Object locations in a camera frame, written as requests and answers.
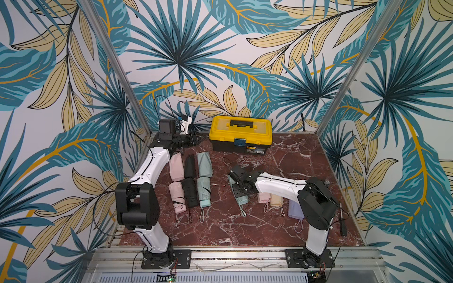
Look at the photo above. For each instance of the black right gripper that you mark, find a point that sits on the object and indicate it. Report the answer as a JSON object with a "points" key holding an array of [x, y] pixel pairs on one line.
{"points": [[239, 189]]}

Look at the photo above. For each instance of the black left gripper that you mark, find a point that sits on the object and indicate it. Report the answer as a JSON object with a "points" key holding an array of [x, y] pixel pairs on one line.
{"points": [[193, 139]]}

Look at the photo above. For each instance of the mint sleeved umbrella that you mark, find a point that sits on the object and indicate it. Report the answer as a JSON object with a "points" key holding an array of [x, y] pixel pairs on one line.
{"points": [[204, 191], [240, 197]]}

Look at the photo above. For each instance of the pink umbrella sleeve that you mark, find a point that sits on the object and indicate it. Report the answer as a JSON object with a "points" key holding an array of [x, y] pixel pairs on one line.
{"points": [[176, 168]]}

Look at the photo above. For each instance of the black sleeved umbrella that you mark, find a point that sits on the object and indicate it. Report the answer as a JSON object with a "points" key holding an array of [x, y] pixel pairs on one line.
{"points": [[190, 192]]}

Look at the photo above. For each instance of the mint umbrella sleeve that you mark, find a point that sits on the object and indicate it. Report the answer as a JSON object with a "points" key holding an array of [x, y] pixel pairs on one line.
{"points": [[204, 165]]}

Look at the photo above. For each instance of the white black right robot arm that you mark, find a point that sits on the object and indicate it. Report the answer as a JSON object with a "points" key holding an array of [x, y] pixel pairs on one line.
{"points": [[319, 206]]}

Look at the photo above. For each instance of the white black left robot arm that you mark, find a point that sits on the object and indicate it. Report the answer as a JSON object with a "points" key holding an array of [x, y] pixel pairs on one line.
{"points": [[136, 201]]}

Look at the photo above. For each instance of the pink sleeved umbrella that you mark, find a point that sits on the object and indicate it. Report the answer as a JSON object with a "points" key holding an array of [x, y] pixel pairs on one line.
{"points": [[264, 198]]}

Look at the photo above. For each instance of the beige sleeved umbrella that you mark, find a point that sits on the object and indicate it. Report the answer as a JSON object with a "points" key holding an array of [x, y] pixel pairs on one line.
{"points": [[276, 201]]}

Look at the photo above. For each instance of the yellow black toolbox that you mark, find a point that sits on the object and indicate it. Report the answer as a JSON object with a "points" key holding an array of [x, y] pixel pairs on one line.
{"points": [[241, 135]]}

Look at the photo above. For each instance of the lavender sleeved umbrella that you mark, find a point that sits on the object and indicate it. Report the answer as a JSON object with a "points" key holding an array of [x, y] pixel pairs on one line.
{"points": [[295, 210]]}

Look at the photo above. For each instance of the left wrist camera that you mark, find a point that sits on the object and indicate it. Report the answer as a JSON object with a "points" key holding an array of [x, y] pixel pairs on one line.
{"points": [[185, 122]]}

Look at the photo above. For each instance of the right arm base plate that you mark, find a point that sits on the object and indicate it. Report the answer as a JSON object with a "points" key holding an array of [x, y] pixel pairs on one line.
{"points": [[303, 258]]}

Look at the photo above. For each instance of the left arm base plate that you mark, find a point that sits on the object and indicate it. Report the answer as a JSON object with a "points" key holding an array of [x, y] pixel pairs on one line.
{"points": [[180, 259]]}

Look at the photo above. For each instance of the black handled screwdriver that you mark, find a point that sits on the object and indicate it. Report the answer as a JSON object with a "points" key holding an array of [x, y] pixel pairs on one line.
{"points": [[343, 227]]}

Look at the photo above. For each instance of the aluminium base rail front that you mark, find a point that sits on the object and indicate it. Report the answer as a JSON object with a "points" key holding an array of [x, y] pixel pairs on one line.
{"points": [[223, 264]]}

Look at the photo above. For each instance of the aluminium frame rail left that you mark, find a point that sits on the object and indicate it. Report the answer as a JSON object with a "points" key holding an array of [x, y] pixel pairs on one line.
{"points": [[97, 25]]}

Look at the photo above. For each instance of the aluminium frame rail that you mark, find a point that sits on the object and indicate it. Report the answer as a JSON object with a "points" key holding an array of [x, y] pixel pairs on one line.
{"points": [[368, 47], [97, 25]]}

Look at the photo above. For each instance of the aluminium frame rail right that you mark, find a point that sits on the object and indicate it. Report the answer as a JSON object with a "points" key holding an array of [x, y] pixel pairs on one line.
{"points": [[368, 47]]}

